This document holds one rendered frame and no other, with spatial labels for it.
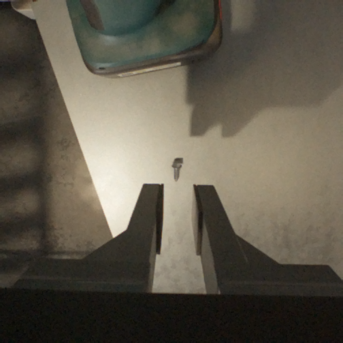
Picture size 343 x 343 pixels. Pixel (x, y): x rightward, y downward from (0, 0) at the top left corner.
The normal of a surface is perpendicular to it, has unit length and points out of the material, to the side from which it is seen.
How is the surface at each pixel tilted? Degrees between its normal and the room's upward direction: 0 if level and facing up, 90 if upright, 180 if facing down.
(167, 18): 15
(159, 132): 0
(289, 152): 0
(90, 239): 0
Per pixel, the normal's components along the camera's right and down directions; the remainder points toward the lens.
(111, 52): 0.02, 0.64
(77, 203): -0.01, 0.29
